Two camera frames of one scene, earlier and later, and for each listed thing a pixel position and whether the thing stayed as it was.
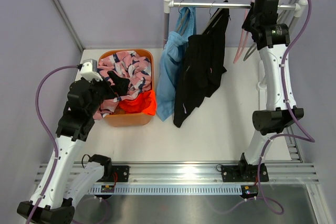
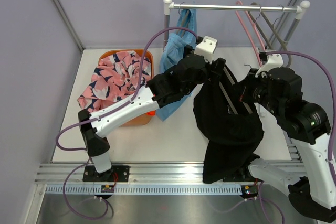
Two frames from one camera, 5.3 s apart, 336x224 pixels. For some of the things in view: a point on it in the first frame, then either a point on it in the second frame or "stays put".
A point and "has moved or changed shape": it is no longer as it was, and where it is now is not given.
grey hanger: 247,59 has moved or changed shape
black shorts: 202,61 -> 223,117
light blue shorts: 175,45 stays put
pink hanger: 243,39 -> 245,34
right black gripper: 249,14 -> 245,86
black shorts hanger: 213,18 -> 228,85
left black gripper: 121,85 -> 210,75
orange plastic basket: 125,119 stays put
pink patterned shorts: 131,65 stays put
